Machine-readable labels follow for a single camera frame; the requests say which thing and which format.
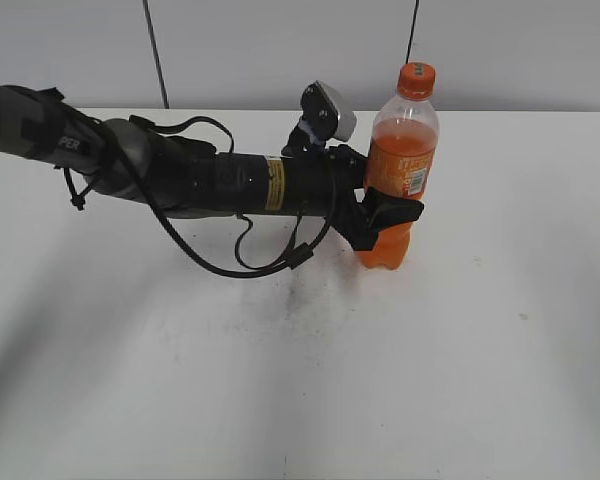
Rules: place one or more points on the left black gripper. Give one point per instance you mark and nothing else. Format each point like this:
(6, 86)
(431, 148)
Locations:
(322, 183)

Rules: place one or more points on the orange soda plastic bottle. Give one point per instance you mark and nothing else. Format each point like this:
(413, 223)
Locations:
(403, 142)

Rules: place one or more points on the orange bottle cap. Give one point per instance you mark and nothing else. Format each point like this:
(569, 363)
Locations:
(416, 80)

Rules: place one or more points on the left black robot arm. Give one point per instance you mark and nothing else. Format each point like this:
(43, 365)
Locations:
(190, 178)

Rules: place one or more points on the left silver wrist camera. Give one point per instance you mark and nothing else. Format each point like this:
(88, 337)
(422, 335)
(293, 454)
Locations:
(325, 116)

